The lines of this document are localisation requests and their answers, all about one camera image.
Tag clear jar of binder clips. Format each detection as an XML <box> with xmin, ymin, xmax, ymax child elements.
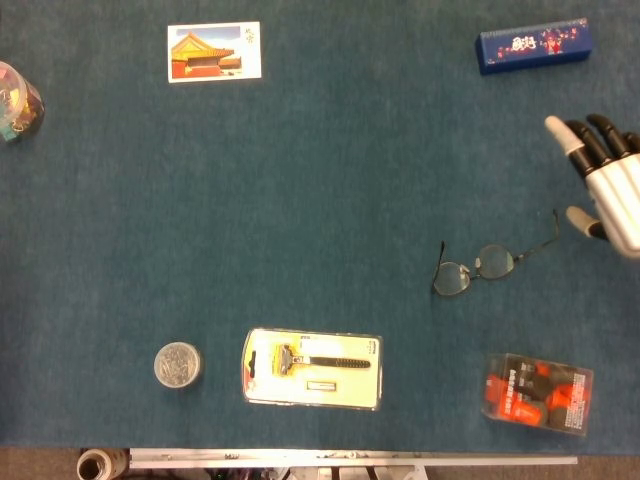
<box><xmin>0</xmin><ymin>60</ymin><xmax>46</xmax><ymax>145</ymax></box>

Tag blue felt table cloth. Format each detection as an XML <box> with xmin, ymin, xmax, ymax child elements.
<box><xmin>0</xmin><ymin>0</ymin><xmax>640</xmax><ymax>456</ymax></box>

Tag aluminium rail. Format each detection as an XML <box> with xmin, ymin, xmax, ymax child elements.
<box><xmin>128</xmin><ymin>447</ymin><xmax>579</xmax><ymax>470</ymax></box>

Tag right silver-black robot hand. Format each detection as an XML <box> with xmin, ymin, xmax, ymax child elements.
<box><xmin>544</xmin><ymin>113</ymin><xmax>640</xmax><ymax>260</ymax></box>

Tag brown tape roll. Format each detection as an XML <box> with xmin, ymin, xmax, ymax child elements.
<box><xmin>76</xmin><ymin>448</ymin><xmax>130</xmax><ymax>480</ymax></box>

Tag dark blue printed rectangular box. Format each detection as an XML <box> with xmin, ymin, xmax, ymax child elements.
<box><xmin>474</xmin><ymin>17</ymin><xmax>595</xmax><ymax>77</ymax></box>

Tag round clear tub of paperclips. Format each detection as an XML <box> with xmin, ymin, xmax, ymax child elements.
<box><xmin>153</xmin><ymin>341</ymin><xmax>205</xmax><ymax>389</ymax></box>

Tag clear box of red-black pieces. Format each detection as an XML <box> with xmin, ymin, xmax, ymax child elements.
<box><xmin>480</xmin><ymin>352</ymin><xmax>595</xmax><ymax>438</ymax></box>

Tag razor in blister pack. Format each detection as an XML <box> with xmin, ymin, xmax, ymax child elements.
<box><xmin>241</xmin><ymin>327</ymin><xmax>384</xmax><ymax>413</ymax></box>

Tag palace picture postcard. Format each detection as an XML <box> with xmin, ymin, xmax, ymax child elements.
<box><xmin>166</xmin><ymin>20</ymin><xmax>263</xmax><ymax>85</ymax></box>

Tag black thin-frame eyeglasses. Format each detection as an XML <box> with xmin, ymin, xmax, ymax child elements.
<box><xmin>431</xmin><ymin>208</ymin><xmax>561</xmax><ymax>298</ymax></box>

